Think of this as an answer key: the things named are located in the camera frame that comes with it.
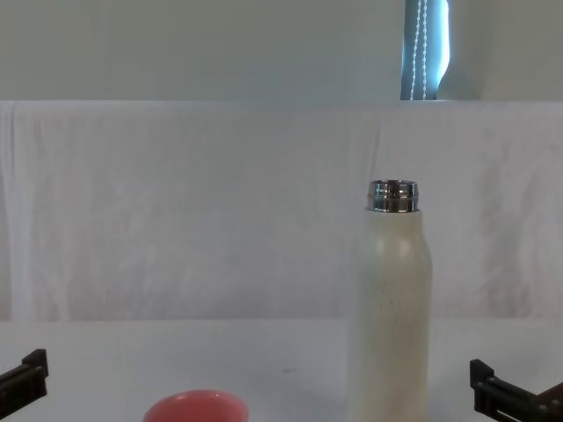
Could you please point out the white wrinkled curtain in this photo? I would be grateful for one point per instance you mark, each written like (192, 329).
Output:
(198, 211)

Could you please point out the pink cup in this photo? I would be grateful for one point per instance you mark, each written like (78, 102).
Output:
(195, 409)

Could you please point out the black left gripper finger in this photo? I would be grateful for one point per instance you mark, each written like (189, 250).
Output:
(31, 373)

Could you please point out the cream vacuum bottle steel neck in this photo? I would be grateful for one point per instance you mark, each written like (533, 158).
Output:
(391, 307)

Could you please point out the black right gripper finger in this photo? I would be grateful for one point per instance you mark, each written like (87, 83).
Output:
(488, 389)

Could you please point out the white table cloth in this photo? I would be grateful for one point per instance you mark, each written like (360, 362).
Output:
(176, 351)

